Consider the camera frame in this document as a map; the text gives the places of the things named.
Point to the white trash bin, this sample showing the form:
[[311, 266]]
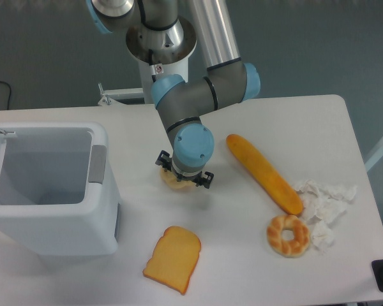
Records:
[[58, 194]]

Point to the small crumpled white tissue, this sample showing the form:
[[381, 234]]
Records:
[[322, 237]]

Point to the large crumpled white tissue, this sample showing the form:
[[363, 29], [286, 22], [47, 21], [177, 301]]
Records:
[[324, 202]]

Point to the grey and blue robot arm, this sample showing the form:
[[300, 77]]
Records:
[[193, 68]]

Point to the orange toast slice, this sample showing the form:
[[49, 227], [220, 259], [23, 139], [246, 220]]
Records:
[[174, 259]]

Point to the round braided bread roll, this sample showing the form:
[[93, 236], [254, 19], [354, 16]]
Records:
[[171, 180]]

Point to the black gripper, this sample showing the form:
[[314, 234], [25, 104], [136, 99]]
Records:
[[198, 177]]

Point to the long orange baguette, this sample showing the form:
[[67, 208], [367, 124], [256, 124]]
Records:
[[265, 174]]

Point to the twisted ring bread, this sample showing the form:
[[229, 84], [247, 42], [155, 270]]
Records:
[[288, 236]]

